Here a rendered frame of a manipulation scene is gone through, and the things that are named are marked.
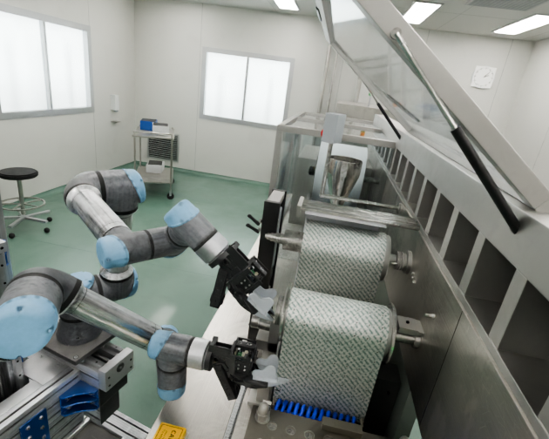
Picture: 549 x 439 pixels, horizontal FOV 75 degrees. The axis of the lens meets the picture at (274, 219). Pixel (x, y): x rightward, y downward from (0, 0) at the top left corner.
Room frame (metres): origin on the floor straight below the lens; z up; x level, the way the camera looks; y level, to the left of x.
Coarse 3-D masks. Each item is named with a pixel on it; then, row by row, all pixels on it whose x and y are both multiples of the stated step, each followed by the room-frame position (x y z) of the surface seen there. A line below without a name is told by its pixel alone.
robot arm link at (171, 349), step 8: (152, 336) 0.73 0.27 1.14; (160, 336) 0.73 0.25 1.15; (168, 336) 0.73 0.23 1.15; (176, 336) 0.74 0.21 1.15; (184, 336) 0.74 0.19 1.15; (192, 336) 0.75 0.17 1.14; (152, 344) 0.72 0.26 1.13; (160, 344) 0.72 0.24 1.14; (168, 344) 0.72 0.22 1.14; (176, 344) 0.72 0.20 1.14; (184, 344) 0.72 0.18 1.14; (152, 352) 0.71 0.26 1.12; (160, 352) 0.71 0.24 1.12; (168, 352) 0.70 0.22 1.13; (176, 352) 0.70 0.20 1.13; (184, 352) 0.70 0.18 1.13; (160, 360) 0.71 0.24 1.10; (168, 360) 0.70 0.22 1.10; (176, 360) 0.70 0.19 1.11; (184, 360) 0.70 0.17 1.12; (160, 368) 0.71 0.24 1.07; (168, 368) 0.70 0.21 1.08; (176, 368) 0.71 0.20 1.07
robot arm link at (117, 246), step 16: (80, 176) 1.02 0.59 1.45; (96, 176) 1.04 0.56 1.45; (64, 192) 0.96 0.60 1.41; (80, 192) 0.94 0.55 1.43; (96, 192) 0.98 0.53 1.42; (80, 208) 0.88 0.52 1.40; (96, 208) 0.86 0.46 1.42; (96, 224) 0.80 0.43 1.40; (112, 224) 0.79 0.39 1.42; (112, 240) 0.71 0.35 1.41; (128, 240) 0.73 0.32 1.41; (144, 240) 0.75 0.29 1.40; (112, 256) 0.69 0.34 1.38; (128, 256) 0.71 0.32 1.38; (144, 256) 0.74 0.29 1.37
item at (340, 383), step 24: (288, 360) 0.70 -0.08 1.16; (312, 360) 0.69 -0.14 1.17; (336, 360) 0.69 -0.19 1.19; (360, 360) 0.68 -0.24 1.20; (288, 384) 0.70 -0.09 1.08; (312, 384) 0.69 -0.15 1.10; (336, 384) 0.68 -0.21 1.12; (360, 384) 0.68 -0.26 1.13; (336, 408) 0.68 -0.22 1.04; (360, 408) 0.68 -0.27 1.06
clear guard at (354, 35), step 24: (336, 0) 0.80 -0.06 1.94; (336, 24) 1.08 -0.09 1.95; (360, 24) 0.77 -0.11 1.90; (360, 48) 1.02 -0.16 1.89; (384, 48) 0.72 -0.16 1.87; (360, 72) 1.60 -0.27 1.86; (384, 72) 0.96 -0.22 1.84; (408, 72) 0.70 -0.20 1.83; (384, 96) 1.44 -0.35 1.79; (408, 96) 0.91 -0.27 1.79; (408, 120) 1.35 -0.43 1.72; (432, 120) 0.86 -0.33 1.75; (456, 144) 0.81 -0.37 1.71
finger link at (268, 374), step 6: (270, 366) 0.69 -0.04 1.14; (258, 372) 0.69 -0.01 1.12; (264, 372) 0.69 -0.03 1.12; (270, 372) 0.68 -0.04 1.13; (258, 378) 0.68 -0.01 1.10; (264, 378) 0.68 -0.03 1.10; (270, 378) 0.68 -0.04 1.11; (276, 378) 0.68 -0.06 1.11; (282, 378) 0.70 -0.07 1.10; (270, 384) 0.68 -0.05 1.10; (276, 384) 0.68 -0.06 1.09
